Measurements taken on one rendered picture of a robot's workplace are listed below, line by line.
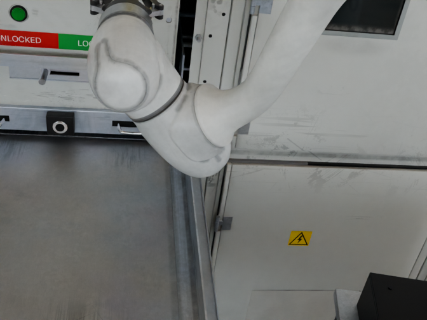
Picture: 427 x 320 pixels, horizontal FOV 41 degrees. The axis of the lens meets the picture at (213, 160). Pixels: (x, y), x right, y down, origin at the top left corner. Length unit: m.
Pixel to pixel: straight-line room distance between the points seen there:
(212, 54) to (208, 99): 0.41
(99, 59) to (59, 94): 0.53
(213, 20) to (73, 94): 0.35
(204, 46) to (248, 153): 0.31
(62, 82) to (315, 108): 0.58
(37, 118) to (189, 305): 0.58
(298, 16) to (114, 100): 0.26
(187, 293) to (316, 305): 0.89
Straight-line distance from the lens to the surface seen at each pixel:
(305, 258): 1.66
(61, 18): 1.22
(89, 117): 1.31
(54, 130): 1.31
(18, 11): 1.22
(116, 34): 0.81
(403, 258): 1.77
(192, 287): 1.01
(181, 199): 1.18
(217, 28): 1.22
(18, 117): 1.34
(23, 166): 1.27
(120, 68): 0.76
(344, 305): 1.19
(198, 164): 0.89
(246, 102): 0.81
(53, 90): 1.30
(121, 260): 1.05
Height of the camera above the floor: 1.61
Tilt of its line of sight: 36 degrees down
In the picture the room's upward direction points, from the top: 8 degrees clockwise
